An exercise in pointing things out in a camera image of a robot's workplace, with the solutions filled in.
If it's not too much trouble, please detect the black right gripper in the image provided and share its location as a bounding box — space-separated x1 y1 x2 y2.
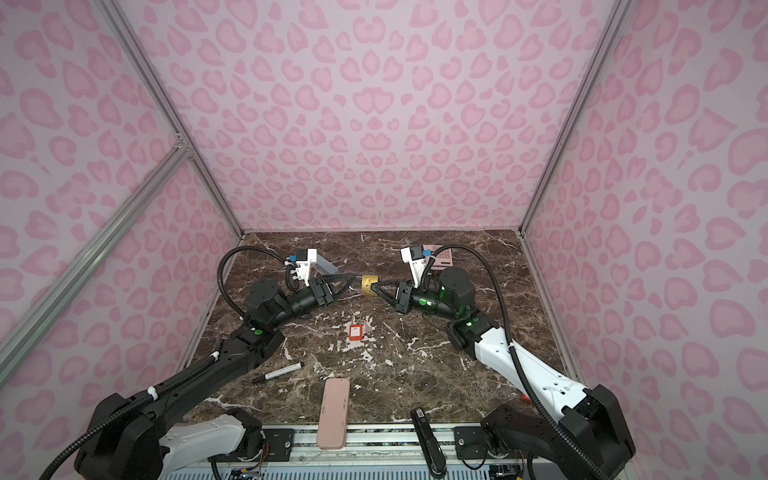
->
373 278 460 321

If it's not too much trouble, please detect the pink pencil case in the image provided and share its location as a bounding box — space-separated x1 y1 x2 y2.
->
316 378 350 450

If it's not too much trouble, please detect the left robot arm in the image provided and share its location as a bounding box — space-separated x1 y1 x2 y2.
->
41 274 355 479

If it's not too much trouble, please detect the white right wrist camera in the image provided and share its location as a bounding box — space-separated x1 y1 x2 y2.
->
400 245 431 287

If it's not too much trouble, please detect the red key tag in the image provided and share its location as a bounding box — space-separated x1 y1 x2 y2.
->
349 324 365 342

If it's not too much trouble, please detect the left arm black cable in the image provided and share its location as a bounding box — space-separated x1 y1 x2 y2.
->
217 246 289 319

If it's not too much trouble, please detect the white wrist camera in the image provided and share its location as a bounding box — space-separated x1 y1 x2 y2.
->
285 249 317 291
400 245 431 287

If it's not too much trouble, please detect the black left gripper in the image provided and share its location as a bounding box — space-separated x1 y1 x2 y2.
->
270 274 355 333

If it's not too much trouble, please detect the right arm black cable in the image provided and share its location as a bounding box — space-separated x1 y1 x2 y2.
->
422 244 610 480

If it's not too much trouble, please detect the brass padlock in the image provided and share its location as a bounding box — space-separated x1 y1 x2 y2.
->
361 275 379 296

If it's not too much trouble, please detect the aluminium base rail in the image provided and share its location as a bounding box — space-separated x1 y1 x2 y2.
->
197 419 631 480

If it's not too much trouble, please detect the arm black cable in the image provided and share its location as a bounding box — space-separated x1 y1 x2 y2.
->
422 244 610 480
217 246 289 319

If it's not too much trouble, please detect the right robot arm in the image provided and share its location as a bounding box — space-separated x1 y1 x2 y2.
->
369 267 636 479

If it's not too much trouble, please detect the pink desk calculator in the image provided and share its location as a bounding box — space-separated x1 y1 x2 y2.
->
423 244 453 270

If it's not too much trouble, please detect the black white marker pen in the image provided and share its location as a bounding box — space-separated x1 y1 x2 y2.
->
251 362 304 384

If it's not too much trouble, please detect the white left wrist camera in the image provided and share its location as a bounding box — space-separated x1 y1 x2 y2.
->
285 249 317 291

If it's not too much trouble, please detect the black stapler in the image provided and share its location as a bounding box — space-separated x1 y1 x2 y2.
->
411 407 447 479

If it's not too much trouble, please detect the grey blue stapler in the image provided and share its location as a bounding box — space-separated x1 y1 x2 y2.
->
315 254 340 275

